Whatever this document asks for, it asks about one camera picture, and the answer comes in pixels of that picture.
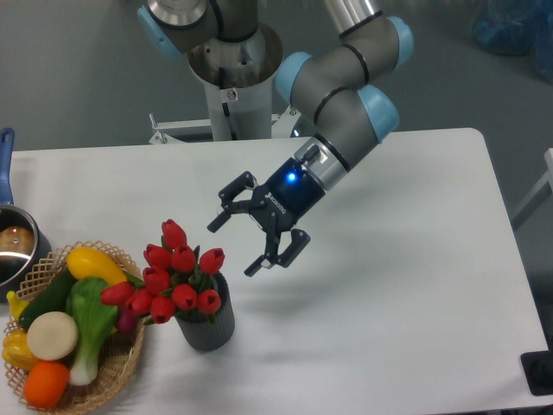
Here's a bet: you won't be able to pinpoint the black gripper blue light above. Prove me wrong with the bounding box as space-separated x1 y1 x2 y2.
207 158 325 277

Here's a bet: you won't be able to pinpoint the red tulip bouquet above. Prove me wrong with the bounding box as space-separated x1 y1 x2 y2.
100 219 226 324

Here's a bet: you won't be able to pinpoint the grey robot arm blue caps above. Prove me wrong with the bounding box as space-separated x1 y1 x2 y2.
137 1 414 276

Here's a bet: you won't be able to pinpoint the dark grey ribbed vase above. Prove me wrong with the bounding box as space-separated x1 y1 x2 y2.
175 272 235 352

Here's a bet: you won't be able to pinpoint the purple red radish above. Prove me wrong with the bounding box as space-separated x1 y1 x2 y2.
115 309 138 334

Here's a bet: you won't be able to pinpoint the yellow squash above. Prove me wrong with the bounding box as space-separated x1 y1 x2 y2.
66 246 127 285

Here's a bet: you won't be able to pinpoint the green bok choy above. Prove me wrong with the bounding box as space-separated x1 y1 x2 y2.
66 277 118 386

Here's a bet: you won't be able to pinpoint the woven wicker basket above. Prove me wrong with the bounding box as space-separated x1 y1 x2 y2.
1 241 144 414

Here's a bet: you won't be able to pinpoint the dark green cucumber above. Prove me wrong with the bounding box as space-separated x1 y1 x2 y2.
18 268 77 329

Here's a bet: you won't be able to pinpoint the round beige bun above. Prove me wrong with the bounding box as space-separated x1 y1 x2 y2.
27 311 79 361

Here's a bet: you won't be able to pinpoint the yellow banana tip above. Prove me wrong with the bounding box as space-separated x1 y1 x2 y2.
6 290 29 321

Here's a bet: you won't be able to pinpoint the orange fruit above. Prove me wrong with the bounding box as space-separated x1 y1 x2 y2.
23 361 69 409

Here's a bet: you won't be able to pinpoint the yellow bell pepper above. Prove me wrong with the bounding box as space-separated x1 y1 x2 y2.
2 329 39 372

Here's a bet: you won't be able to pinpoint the black device table edge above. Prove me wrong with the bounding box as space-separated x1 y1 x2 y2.
520 351 552 396

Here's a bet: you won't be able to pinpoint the blue plastic bag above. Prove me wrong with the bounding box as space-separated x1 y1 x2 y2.
470 1 552 82

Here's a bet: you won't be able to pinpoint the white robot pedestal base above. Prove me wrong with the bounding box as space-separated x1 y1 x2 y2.
149 23 301 144

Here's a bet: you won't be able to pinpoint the blue handled saucepan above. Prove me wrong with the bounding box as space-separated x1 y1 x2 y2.
1 128 51 303

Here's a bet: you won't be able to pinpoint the white frame right edge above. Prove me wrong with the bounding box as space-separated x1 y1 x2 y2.
511 148 552 231

